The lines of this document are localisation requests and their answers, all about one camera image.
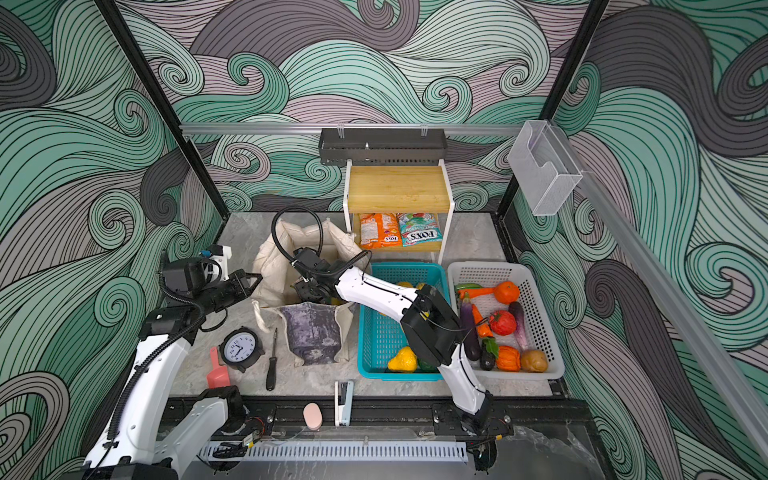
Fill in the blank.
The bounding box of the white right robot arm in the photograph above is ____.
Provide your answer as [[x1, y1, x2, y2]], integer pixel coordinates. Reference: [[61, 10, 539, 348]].
[[283, 247, 493, 435]]

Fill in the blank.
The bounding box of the white stapler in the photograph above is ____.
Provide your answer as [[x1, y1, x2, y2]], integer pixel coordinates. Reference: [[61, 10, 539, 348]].
[[334, 380, 354, 427]]

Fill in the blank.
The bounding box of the red tomato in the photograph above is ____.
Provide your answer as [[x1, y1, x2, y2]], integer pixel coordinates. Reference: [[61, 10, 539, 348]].
[[488, 310, 517, 336]]

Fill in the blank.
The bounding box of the black wall shelf tray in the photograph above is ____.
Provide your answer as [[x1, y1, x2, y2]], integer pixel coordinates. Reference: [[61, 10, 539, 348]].
[[318, 129, 448, 167]]

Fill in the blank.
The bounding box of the beige canvas grocery bag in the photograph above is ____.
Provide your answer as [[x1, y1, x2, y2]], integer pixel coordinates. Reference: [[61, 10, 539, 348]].
[[252, 219, 361, 367]]

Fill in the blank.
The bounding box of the orange carrot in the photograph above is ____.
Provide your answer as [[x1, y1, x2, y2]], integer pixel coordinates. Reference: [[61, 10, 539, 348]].
[[472, 305, 493, 338], [457, 287, 495, 299]]

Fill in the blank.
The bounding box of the white slotted cable duct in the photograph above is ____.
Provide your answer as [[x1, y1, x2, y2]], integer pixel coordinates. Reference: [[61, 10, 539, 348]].
[[198, 440, 469, 463]]

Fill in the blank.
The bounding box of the green Fox's candy bag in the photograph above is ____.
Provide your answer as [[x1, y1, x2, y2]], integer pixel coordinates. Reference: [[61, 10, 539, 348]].
[[397, 213, 443, 247]]

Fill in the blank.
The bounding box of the orange bell pepper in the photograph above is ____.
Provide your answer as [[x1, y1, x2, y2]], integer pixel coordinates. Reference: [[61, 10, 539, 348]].
[[496, 345, 521, 372]]

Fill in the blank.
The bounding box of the green avocado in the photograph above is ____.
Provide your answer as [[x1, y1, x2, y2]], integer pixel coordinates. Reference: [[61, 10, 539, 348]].
[[417, 358, 438, 373]]

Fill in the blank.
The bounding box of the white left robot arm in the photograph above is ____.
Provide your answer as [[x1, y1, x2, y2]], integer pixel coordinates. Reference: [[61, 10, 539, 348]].
[[72, 244, 262, 479]]

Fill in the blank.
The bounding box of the orange tangerine in white basket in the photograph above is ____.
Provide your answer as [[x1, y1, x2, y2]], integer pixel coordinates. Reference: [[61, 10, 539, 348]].
[[493, 281, 520, 305]]

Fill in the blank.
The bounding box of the orange Fox's candy bag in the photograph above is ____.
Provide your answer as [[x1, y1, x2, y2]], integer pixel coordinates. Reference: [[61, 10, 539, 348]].
[[360, 213, 402, 249]]

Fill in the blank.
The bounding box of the yellow pear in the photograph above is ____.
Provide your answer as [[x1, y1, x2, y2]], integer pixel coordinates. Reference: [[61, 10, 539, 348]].
[[387, 347, 419, 373]]

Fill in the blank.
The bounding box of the silver aluminium rail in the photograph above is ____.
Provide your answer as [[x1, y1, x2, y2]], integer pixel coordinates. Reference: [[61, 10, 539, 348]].
[[180, 122, 523, 137]]

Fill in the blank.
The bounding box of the pink plastic scoop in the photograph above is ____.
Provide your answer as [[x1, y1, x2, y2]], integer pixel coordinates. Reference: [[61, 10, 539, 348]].
[[206, 347, 232, 389]]

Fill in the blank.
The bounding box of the small dark eggplant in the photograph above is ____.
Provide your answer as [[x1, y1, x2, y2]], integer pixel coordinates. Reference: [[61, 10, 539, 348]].
[[479, 337, 499, 371]]

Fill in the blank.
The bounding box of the light purple eggplant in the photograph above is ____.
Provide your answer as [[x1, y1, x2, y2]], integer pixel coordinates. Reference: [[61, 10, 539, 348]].
[[508, 302, 529, 351]]

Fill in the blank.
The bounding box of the black handled screwdriver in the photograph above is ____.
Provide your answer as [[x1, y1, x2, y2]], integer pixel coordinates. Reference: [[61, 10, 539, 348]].
[[265, 328, 279, 392]]

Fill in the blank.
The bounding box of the teal plastic basket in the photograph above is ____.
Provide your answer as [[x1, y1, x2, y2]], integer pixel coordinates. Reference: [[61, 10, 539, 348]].
[[358, 262, 449, 381]]

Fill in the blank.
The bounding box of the white wooden two-tier shelf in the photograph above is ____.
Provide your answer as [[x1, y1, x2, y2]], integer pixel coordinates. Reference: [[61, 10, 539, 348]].
[[343, 160, 455, 263]]

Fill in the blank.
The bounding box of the clear acrylic wall holder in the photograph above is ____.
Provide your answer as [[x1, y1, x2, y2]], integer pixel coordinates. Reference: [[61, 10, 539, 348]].
[[507, 120, 583, 216]]

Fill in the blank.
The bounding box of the brown potato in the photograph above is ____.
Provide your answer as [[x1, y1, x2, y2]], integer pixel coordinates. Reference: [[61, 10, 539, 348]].
[[520, 349, 549, 373]]

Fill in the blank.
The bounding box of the black alarm clock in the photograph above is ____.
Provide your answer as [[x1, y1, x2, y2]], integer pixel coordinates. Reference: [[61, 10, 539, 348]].
[[218, 327, 265, 373]]

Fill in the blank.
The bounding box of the pink eraser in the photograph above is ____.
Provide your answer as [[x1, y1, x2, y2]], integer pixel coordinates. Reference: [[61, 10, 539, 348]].
[[302, 402, 323, 431]]

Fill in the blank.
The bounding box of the green chili pepper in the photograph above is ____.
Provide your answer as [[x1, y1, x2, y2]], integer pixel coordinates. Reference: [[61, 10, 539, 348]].
[[455, 283, 484, 292]]

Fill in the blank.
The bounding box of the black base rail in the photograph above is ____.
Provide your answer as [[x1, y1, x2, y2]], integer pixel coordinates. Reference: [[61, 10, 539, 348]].
[[155, 395, 595, 439]]

